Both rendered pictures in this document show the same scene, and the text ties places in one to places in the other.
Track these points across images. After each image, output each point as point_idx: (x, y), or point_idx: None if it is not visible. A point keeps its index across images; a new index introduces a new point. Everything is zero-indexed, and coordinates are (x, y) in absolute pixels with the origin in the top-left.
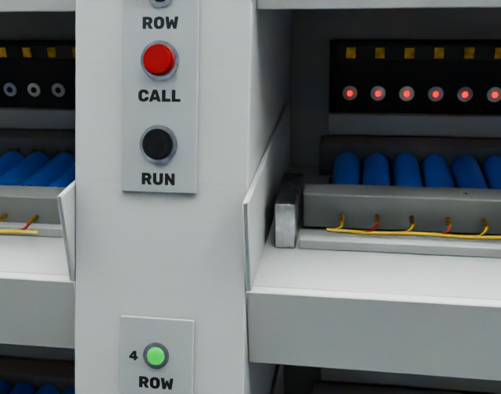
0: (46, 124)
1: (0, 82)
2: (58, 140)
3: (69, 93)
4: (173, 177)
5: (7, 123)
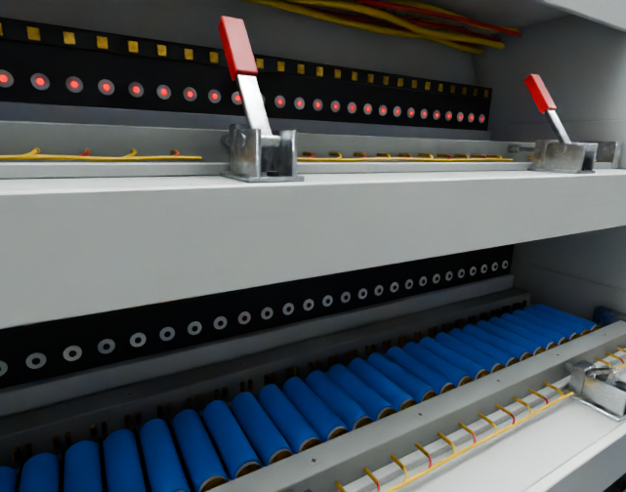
0: (479, 292)
1: (456, 269)
2: (504, 300)
3: (487, 269)
4: None
5: (459, 297)
